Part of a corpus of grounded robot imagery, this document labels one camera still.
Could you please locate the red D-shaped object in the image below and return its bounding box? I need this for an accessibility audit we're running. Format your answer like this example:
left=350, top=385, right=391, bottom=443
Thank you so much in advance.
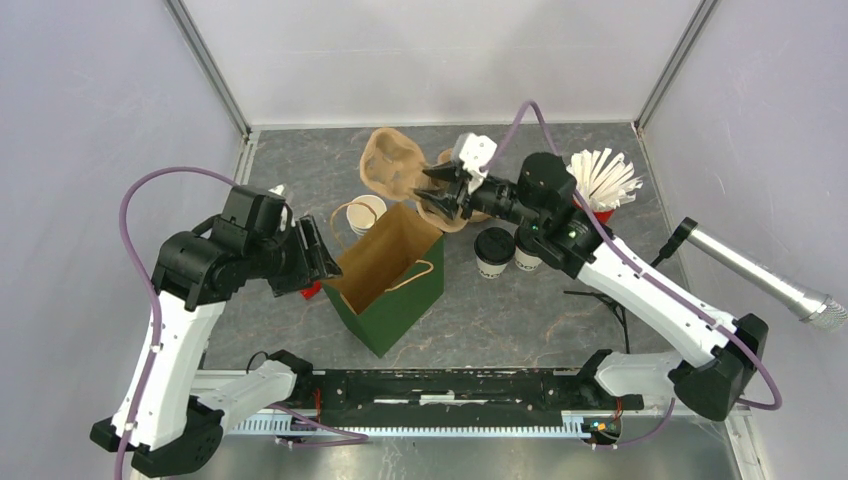
left=299, top=282, right=322, bottom=300

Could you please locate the single cardboard cup carrier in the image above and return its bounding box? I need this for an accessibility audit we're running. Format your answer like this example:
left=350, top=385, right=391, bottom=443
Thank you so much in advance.
left=358, top=127, right=470, bottom=234

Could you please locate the stack of cardboard cup carriers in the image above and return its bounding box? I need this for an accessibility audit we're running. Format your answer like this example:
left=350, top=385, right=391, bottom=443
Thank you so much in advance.
left=436, top=148, right=491, bottom=223

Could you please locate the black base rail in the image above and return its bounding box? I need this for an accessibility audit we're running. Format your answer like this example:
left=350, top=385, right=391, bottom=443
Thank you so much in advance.
left=283, top=368, right=645, bottom=428

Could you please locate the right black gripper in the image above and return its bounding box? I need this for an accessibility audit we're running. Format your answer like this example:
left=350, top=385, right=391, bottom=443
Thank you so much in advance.
left=413, top=159, right=546, bottom=233

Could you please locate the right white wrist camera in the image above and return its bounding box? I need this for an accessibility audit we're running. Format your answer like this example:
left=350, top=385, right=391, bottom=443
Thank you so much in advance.
left=452, top=132, right=498, bottom=194

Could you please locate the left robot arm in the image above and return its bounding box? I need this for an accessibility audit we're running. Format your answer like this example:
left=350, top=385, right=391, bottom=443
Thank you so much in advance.
left=90, top=185, right=342, bottom=478

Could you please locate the silver microphone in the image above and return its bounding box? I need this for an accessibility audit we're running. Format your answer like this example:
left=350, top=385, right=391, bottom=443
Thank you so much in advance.
left=672, top=217, right=847, bottom=332

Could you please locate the single white paper cup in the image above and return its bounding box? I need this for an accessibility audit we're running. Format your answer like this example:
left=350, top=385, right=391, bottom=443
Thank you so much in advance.
left=514, top=246, right=542, bottom=271

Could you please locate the green paper bag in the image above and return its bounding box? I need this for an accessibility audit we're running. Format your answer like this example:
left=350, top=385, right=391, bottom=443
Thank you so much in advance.
left=322, top=203, right=445, bottom=358

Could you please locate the red cup holder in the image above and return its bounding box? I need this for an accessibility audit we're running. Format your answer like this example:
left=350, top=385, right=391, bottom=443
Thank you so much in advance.
left=592, top=209, right=615, bottom=225

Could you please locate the stack of white paper cups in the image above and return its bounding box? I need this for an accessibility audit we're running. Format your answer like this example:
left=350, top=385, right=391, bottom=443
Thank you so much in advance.
left=345, top=194, right=387, bottom=237

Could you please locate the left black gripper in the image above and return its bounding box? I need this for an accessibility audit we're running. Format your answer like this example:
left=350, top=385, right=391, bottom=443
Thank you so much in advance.
left=247, top=213, right=344, bottom=297

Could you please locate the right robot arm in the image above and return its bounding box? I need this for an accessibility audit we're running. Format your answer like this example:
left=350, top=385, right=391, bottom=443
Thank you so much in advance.
left=415, top=153, right=770, bottom=421

